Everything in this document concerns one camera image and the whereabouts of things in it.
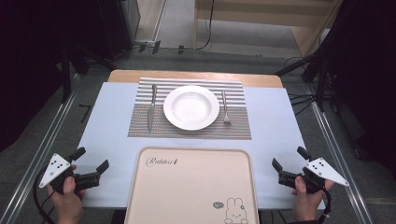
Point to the silver fork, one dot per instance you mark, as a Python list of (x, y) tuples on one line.
[(223, 101)]

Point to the dark cabinet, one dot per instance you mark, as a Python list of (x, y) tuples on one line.
[(115, 25)]

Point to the metal floor rail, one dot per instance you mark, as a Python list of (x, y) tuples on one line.
[(336, 155), (40, 155)]

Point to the white table sheet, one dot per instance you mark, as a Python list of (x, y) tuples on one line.
[(106, 124)]

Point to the beige tray with rabbit print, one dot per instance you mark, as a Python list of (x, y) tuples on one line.
[(193, 186)]

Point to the white deep plate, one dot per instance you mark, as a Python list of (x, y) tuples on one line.
[(191, 107)]

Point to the yellow floor tape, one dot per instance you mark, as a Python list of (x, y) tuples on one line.
[(381, 201)]

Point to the silver table knife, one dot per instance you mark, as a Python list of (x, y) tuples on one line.
[(151, 115)]

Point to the person's right hand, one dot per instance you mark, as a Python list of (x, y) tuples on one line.
[(306, 205)]

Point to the light wooden shelf unit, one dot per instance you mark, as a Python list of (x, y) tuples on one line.
[(264, 18)]

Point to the black metal stand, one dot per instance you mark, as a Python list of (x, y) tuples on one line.
[(66, 87)]

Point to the black tripod stand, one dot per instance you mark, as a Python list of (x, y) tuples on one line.
[(320, 93)]

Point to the striped woven placemat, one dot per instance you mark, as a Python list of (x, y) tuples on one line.
[(236, 130)]

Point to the person's left hand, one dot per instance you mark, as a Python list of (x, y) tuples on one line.
[(68, 205)]

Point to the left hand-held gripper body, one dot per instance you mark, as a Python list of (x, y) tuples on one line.
[(54, 169)]

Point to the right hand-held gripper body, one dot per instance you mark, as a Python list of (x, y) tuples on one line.
[(323, 171)]

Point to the black curtain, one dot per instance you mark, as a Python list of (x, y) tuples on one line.
[(367, 62), (25, 62)]

